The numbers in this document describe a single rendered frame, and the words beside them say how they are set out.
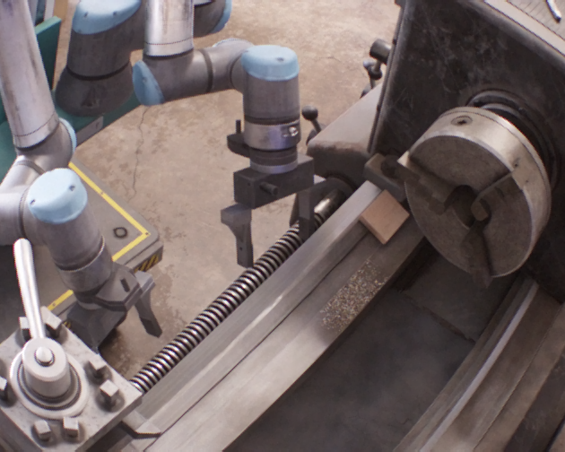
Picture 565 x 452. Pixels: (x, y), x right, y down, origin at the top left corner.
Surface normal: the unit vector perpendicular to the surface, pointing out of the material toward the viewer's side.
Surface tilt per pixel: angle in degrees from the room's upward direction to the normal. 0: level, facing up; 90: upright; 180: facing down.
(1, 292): 0
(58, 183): 19
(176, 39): 69
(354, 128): 32
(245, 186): 83
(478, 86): 90
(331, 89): 0
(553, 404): 0
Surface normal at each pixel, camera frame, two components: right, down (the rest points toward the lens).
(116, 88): 0.71, 0.34
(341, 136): -0.29, -0.83
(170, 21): 0.15, 0.47
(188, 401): 0.67, -0.10
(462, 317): 0.15, -0.66
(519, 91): -0.58, 0.55
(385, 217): 0.40, -0.46
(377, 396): -0.07, -0.47
